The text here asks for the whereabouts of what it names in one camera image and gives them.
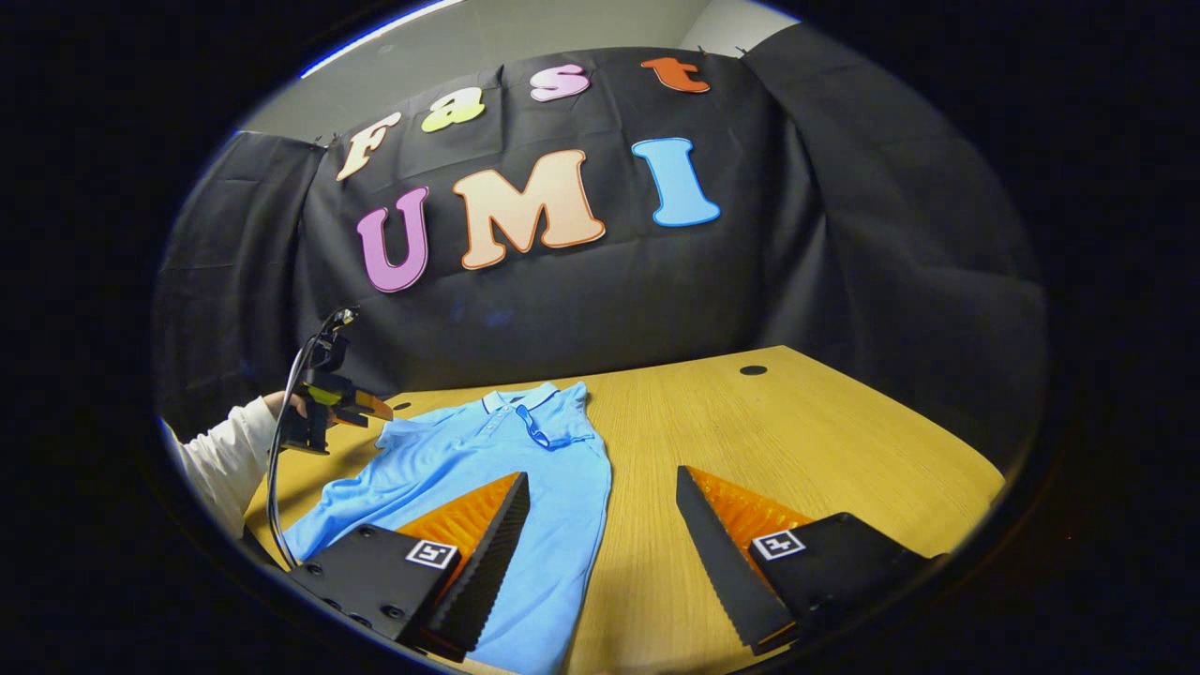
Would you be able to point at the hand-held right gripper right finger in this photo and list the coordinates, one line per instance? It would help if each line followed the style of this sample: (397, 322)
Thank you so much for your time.
(717, 562)

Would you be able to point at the light blue T-shirt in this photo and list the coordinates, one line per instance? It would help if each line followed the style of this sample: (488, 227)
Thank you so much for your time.
(553, 487)

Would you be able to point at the black backdrop cloth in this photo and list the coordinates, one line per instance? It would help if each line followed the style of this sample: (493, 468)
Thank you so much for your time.
(581, 309)

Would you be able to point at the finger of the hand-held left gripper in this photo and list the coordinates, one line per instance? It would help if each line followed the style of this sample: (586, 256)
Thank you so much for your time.
(352, 401)

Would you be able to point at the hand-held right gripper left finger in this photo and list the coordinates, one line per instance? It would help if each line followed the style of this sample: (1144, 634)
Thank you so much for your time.
(487, 553)

